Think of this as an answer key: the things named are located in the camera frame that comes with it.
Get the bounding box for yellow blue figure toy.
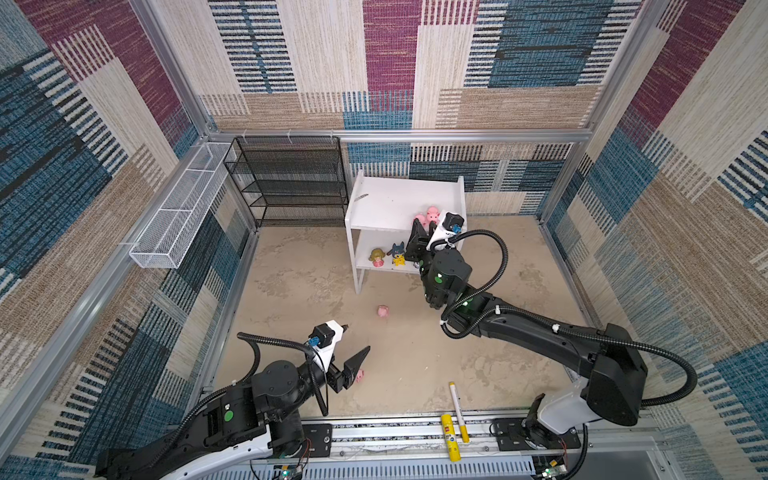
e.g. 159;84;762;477
387;242;406;267

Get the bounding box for olive green toy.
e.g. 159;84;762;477
368;248;387;268

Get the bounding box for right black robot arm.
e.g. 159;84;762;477
404;213;698;434

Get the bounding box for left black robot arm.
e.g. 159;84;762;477
95;324;370;479

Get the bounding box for white two-tier shelf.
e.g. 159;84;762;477
344;171;467;294

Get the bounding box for white yellow marker pen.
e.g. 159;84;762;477
448;381;470;444

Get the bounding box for yellow glue stick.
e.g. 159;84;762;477
440;414;461;462

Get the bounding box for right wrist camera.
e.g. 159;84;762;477
427;212;466;251

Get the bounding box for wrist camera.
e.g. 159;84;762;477
427;212;466;251
308;320;348;373

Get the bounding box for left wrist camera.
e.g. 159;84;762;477
308;320;348;373

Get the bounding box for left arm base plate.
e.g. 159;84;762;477
302;423;333;459

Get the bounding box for black wire mesh rack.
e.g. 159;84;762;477
224;136;349;227

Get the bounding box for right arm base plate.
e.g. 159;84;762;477
489;418;582;451

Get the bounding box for white wire mesh basket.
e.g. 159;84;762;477
130;142;229;269

